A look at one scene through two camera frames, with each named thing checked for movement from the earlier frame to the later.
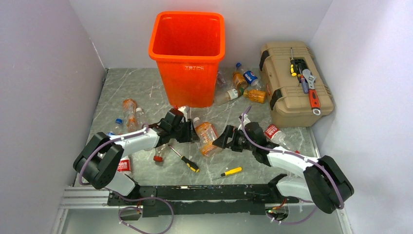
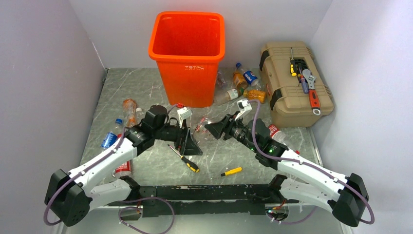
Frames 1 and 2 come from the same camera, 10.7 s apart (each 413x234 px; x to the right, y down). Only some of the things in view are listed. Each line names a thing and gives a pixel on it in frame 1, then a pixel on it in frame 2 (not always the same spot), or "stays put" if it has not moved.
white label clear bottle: (226, 96) stays put
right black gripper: (231, 131) -> (217, 128)
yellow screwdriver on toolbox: (292, 65) stays put
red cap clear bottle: (159, 152) -> (201, 125)
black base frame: (163, 200) stays put
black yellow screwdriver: (191, 166) stays put
